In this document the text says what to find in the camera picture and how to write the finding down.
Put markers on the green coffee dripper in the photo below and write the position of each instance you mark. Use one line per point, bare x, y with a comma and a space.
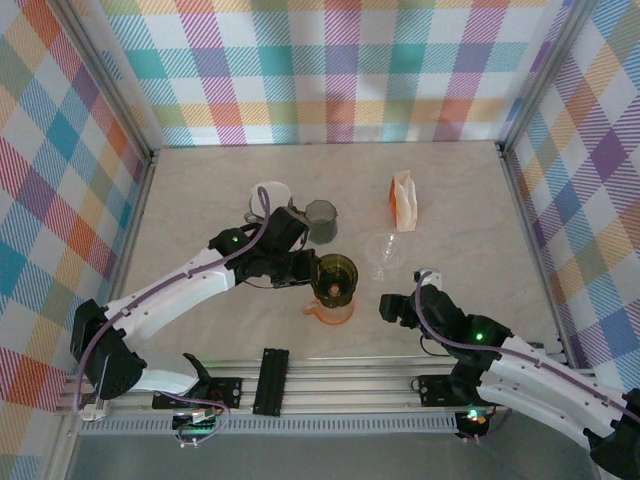
345, 270

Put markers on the smoke grey coffee dripper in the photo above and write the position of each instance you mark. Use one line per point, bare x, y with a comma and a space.
247, 215

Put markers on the orange translucent cup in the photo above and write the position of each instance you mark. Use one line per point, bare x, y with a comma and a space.
335, 315

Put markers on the clear coffee dripper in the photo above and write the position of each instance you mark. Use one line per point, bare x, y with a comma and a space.
385, 250

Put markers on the white paper coffee filter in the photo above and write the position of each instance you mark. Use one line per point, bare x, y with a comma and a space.
277, 192

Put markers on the orange white filter pack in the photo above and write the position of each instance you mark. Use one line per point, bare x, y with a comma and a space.
405, 210

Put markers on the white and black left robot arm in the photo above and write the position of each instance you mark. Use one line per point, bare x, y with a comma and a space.
175, 290

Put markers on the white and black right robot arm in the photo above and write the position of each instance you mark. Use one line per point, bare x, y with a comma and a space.
550, 390

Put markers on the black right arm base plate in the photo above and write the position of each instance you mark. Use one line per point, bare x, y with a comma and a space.
435, 390

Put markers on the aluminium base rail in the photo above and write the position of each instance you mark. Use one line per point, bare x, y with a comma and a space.
350, 385

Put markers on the black bracket on rail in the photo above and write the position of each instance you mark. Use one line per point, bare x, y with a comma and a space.
270, 382

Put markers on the aluminium table side rail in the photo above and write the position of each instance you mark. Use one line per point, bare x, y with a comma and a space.
533, 250
141, 200

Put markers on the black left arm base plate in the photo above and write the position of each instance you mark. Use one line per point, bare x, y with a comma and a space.
230, 392

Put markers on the aluminium frame post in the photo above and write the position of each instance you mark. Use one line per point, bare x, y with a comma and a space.
114, 82
542, 75

